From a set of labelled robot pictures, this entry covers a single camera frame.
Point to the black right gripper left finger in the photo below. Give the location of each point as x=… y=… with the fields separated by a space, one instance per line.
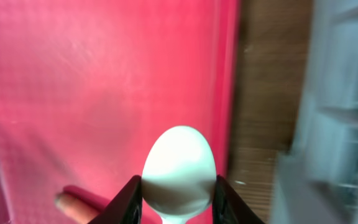
x=124 y=208

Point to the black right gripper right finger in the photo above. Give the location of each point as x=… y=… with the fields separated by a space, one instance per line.
x=229 y=208

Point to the orange carrot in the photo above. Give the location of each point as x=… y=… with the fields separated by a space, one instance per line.
x=74 y=208

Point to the white plastic spoon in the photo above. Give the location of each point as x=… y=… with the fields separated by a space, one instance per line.
x=179 y=175

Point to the grey dishwasher rack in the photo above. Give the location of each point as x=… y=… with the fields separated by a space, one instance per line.
x=317 y=180

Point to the red serving tray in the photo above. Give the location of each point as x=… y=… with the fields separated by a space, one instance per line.
x=87 y=87

